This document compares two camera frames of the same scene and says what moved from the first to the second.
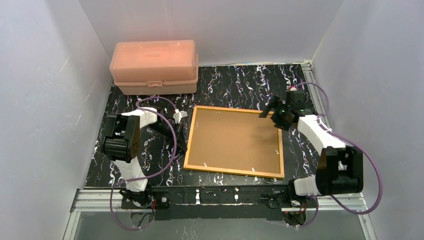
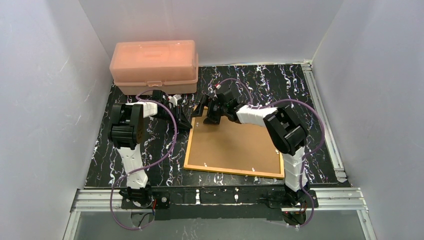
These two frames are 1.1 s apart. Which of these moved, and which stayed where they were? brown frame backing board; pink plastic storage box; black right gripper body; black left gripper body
Moved: black right gripper body; black left gripper body
Stayed: brown frame backing board; pink plastic storage box
